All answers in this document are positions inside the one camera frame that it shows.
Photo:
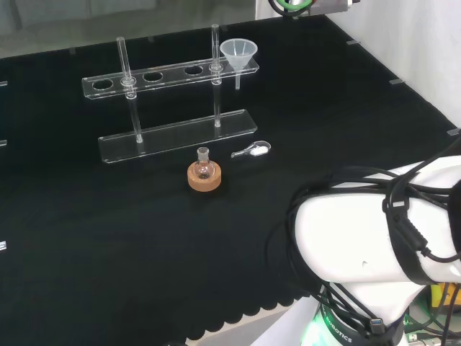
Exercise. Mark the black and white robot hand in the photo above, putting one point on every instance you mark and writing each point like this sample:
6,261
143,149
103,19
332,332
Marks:
335,3

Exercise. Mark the translucent plastic funnel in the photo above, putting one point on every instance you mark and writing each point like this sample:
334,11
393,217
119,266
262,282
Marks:
238,57

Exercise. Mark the clear glass weighing funnel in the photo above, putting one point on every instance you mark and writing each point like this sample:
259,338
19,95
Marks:
257,150

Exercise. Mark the clear acrylic funnel stand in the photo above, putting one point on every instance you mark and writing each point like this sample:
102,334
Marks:
180,135

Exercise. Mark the small glass round-bottom flask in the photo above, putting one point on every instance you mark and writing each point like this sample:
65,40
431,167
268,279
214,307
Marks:
204,170

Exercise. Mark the yellow stop button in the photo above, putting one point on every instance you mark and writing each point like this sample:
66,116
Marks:
441,295

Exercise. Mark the black cloth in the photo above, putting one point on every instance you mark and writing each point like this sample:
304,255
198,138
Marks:
108,234

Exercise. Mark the striped white label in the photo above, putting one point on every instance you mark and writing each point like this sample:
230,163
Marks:
3,246

